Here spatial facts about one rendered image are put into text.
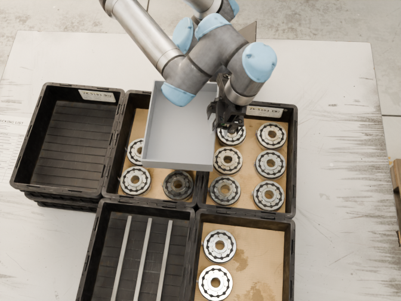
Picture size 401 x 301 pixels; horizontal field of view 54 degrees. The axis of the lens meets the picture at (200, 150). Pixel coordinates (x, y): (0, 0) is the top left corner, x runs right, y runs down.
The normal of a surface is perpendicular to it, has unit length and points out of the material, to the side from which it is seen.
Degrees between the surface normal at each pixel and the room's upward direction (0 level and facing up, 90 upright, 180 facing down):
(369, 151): 0
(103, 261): 0
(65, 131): 0
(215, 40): 38
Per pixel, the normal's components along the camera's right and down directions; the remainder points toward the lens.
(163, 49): -0.18, -0.34
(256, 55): 0.25, -0.40
